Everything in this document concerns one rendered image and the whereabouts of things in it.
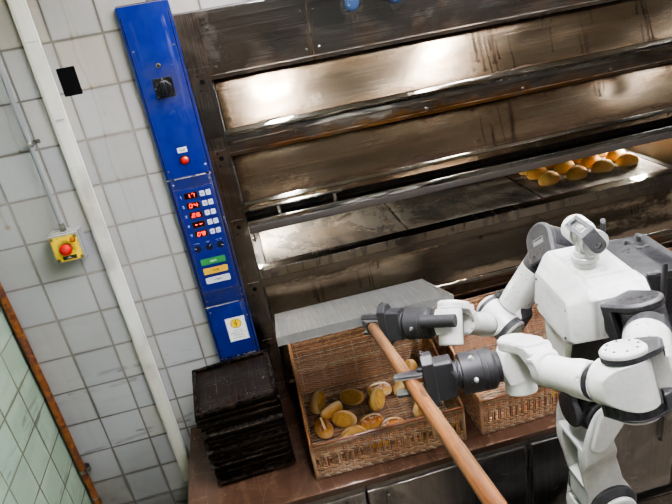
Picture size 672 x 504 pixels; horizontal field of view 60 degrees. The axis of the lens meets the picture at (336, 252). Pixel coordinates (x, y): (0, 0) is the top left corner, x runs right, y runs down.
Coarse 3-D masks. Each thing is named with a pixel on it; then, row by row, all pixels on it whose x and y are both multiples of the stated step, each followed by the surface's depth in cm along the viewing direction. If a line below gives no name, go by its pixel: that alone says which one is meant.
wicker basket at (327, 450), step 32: (320, 352) 235; (416, 352) 241; (320, 384) 238; (352, 384) 240; (320, 416) 231; (384, 416) 225; (320, 448) 197; (352, 448) 200; (384, 448) 210; (416, 448) 205
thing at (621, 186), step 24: (576, 192) 240; (600, 192) 238; (624, 192) 241; (480, 216) 234; (504, 216) 234; (384, 240) 228; (408, 240) 229; (264, 264) 226; (288, 264) 223; (312, 264) 225
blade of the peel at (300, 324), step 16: (384, 288) 211; (400, 288) 206; (416, 288) 202; (432, 288) 198; (320, 304) 208; (336, 304) 204; (352, 304) 199; (368, 304) 195; (400, 304) 188; (416, 304) 177; (432, 304) 177; (288, 320) 197; (304, 320) 193; (320, 320) 189; (336, 320) 185; (352, 320) 175; (288, 336) 173; (304, 336) 174
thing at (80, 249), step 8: (56, 232) 197; (64, 232) 196; (72, 232) 195; (80, 232) 199; (48, 240) 194; (56, 240) 194; (64, 240) 195; (80, 240) 197; (56, 248) 196; (72, 248) 196; (80, 248) 197; (88, 248) 203; (56, 256) 197; (64, 256) 197; (72, 256) 198; (80, 256) 198
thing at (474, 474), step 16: (384, 336) 153; (384, 352) 144; (400, 368) 130; (416, 384) 120; (416, 400) 115; (432, 400) 113; (432, 416) 106; (448, 432) 99; (448, 448) 96; (464, 448) 94; (464, 464) 90; (480, 480) 85; (480, 496) 82; (496, 496) 80
